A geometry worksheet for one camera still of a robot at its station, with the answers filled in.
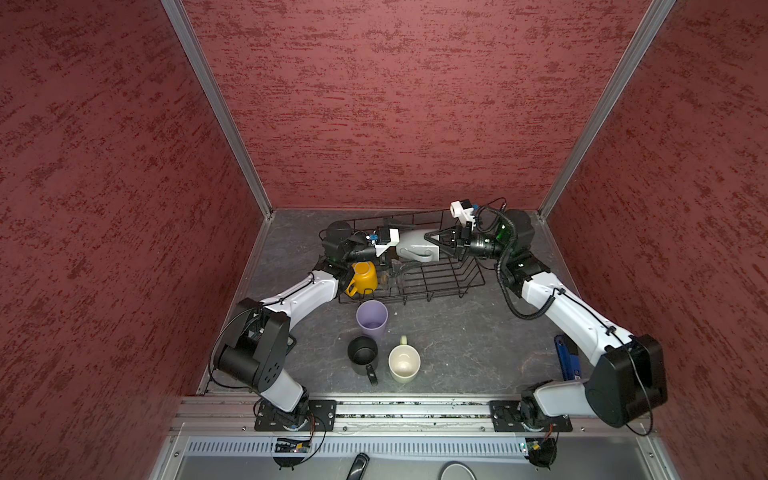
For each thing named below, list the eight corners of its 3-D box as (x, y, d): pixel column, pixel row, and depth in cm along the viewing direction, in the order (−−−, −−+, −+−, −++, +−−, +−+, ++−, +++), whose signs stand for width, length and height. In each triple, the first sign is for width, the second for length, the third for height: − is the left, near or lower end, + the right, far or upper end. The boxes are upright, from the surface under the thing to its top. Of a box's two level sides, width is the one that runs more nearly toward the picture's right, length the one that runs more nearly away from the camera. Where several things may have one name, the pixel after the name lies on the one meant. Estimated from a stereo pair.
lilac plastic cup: (358, 342, 86) (355, 328, 78) (360, 315, 91) (357, 299, 83) (388, 342, 86) (387, 328, 78) (388, 315, 91) (388, 299, 83)
